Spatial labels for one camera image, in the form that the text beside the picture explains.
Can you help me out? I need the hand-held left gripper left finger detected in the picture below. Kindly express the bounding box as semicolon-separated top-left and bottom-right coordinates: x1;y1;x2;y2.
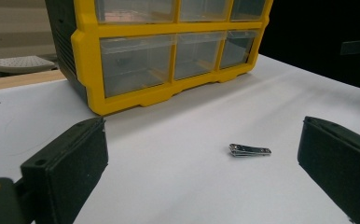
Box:
20;117;109;224

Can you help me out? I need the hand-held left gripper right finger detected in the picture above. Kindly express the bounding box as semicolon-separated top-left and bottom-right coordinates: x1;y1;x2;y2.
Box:
297;116;360;224

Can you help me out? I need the silver metal nail clipper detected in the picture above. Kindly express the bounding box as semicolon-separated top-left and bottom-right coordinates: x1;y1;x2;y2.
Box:
228;143;272;159

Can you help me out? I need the yellow black drawer cabinet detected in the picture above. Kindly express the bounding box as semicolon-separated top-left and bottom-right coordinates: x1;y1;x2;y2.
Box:
44;0;274;117

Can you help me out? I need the white perforated plastic stool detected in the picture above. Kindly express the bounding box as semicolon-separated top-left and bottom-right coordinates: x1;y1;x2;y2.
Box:
0;55;57;79

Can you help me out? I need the narrow clear plastic drawer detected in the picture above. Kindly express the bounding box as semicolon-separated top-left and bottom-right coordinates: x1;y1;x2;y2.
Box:
179;0;232;22
173;31;228;81
219;29;260;70
229;0;267;22

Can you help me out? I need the wide clear plastic drawer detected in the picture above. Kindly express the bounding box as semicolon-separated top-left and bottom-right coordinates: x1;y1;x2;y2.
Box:
99;34;176;98
94;0;177;24

